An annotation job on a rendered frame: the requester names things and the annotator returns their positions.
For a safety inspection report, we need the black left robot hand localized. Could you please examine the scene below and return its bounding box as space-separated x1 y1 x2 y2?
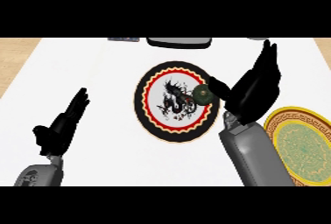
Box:
32 87 91 157

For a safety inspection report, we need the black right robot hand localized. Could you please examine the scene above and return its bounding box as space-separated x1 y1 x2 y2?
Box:
206 38 283 127

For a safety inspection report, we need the dark green squash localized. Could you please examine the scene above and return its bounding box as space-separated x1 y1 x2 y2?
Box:
190 83 215 107

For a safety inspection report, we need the black dragon print plate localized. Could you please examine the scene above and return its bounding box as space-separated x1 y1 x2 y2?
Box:
132 60 221 144

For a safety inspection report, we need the yellow green ornate plate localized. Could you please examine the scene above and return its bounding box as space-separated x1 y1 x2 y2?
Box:
262 106 331 187

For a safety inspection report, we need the white placemat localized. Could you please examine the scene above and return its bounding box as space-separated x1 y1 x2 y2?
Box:
0 37 331 187

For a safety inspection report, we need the black grey tray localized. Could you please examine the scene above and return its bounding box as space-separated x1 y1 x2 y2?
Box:
144 37 212 50

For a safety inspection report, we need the dark blue flat object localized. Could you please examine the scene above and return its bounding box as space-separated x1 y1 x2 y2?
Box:
107 37 140 43

